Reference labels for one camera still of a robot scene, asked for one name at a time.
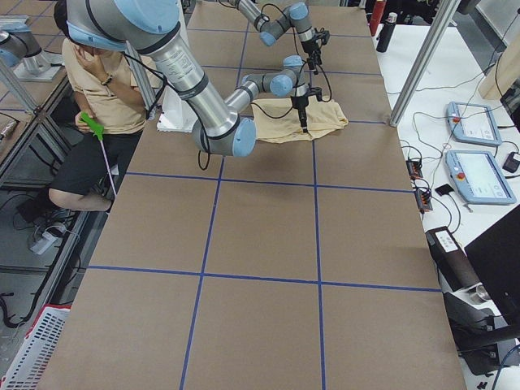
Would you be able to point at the blue teach pendant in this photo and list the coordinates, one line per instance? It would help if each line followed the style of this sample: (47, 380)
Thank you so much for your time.
(473, 123)
(478, 178)

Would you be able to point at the far blue teach pendant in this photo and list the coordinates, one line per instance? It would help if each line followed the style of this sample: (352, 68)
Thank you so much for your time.
(473, 123)

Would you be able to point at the black power adapter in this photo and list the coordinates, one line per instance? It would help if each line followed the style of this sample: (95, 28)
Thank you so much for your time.
(512, 162)

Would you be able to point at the black thermos bottle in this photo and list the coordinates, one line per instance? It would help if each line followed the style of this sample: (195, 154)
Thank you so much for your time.
(386, 32)

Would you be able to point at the small black circuit board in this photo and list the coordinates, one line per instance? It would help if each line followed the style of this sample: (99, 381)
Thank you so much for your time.
(414, 169)

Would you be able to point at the black monitor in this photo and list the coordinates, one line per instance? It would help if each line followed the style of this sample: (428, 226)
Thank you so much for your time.
(494, 256)

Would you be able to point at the seated person in beige shirt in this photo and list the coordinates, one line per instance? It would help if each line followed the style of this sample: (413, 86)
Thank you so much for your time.
(105, 88)

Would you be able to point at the aluminium frame post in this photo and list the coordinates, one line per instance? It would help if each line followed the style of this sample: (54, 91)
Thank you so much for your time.
(435, 33)

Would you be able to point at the green handled tool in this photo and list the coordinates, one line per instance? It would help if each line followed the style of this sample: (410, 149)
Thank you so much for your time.
(97, 130)

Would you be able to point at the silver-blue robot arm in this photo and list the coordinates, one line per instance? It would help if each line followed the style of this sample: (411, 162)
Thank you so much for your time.
(272, 22)
(153, 29)

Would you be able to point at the black labelled box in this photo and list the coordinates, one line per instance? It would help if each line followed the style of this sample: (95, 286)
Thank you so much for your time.
(454, 269)

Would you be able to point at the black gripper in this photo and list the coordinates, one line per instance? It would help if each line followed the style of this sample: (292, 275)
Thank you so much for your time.
(310, 50)
(301, 103)

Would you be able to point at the white plastic basket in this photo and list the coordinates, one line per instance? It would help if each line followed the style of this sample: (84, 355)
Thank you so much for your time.
(36, 351)

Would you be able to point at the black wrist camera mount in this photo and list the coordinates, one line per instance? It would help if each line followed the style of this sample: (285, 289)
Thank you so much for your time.
(315, 92)
(321, 36)

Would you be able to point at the red bottle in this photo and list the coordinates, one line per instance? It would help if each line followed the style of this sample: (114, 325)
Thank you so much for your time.
(376, 16)

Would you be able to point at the near blue teach pendant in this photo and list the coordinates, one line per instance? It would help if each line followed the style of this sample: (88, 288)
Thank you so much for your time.
(478, 178)

